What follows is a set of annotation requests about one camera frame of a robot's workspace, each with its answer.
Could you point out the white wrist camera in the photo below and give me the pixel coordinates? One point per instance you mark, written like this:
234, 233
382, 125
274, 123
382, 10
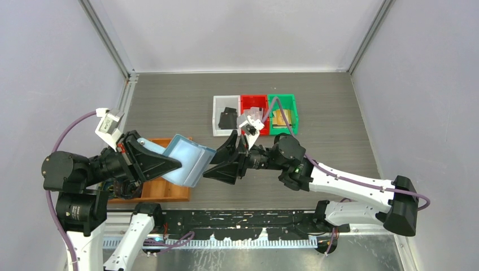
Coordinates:
251, 127
108, 128

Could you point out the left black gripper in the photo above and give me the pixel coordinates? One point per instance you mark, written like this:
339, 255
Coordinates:
138, 160

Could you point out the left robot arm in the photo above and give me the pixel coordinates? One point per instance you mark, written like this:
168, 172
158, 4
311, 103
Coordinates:
81, 210

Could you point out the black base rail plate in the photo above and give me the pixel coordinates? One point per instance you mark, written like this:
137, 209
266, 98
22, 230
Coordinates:
237, 225

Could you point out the red plastic bin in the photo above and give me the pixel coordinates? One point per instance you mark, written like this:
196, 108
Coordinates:
257, 100

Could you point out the green plastic bin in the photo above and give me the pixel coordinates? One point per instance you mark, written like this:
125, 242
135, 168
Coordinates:
289, 105

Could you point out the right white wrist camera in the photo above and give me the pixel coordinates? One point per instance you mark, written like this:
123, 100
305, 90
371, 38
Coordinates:
251, 127

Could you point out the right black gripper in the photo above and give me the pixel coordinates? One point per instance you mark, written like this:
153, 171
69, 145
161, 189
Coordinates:
227, 171

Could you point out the black coiled bands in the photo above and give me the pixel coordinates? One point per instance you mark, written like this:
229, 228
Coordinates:
127, 189

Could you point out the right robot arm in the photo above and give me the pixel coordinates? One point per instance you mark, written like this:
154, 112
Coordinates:
392, 204

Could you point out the white plastic bin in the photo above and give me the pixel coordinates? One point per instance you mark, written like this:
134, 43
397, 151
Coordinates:
219, 103

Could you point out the orange wooden divider tray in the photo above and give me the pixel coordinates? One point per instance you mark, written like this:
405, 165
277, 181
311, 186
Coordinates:
159, 190

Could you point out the black card stack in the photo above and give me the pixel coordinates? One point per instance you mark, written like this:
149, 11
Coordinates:
228, 119

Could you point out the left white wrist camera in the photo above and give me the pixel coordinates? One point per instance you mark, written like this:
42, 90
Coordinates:
108, 128

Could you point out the pink white cards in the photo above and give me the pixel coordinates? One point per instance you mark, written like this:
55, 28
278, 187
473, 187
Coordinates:
256, 113

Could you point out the gold cards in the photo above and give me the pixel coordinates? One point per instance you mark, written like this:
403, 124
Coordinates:
278, 121

